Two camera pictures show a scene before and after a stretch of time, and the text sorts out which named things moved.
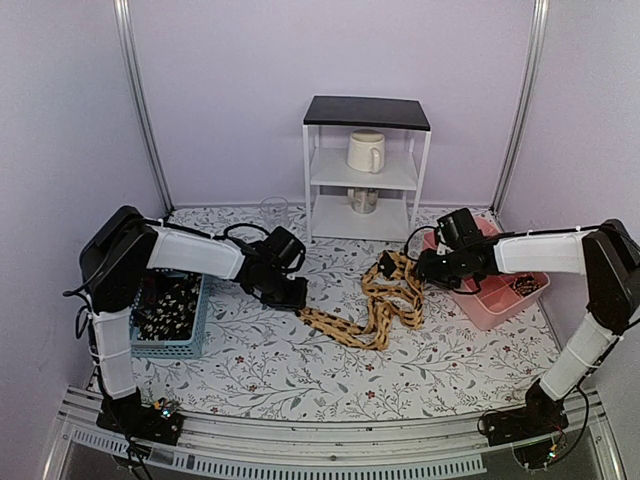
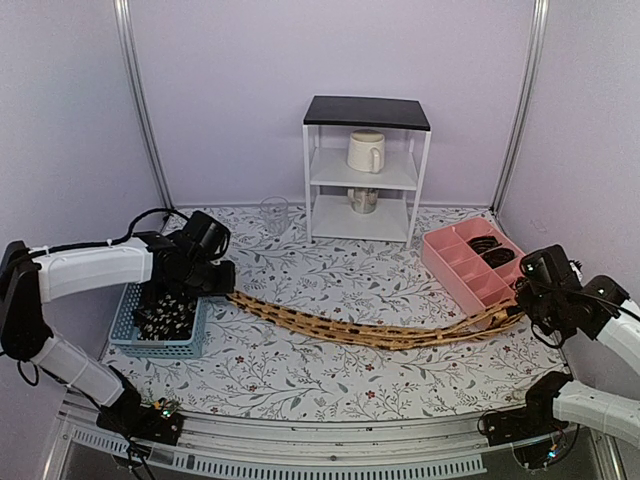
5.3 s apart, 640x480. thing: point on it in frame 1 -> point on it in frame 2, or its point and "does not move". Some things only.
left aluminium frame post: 123,12 does not move
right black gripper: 426,270 -> 525,297
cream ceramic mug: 366,151 does not move
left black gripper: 297,302 -> 227,282
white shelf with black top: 364,165 does not move
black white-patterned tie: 166,305 does not move
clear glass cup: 274,211 does not move
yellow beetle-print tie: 394,285 -> 374,336
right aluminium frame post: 540,14 does not move
